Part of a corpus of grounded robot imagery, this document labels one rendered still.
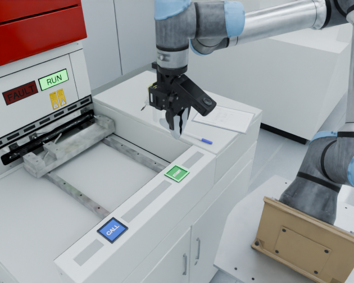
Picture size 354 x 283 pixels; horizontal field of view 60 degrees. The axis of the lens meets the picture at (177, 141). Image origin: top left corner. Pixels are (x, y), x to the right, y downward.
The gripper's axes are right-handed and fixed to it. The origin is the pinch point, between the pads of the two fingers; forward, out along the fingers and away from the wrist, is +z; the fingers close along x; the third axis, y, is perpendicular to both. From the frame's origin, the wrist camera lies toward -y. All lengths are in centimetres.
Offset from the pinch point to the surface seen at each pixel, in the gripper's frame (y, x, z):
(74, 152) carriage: 45, 7, 24
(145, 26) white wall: 207, -207, 56
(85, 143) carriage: 45, 1, 23
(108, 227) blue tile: 2.1, 26.2, 14.2
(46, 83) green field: 58, 3, 1
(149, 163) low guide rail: 19.9, -8.0, 26.1
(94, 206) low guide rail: 19.5, 18.6, 25.6
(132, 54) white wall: 207, -183, 82
